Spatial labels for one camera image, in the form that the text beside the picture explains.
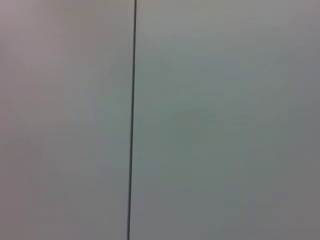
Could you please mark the dark wall panel seam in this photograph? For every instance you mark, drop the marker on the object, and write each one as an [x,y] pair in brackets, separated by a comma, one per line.
[133,120]

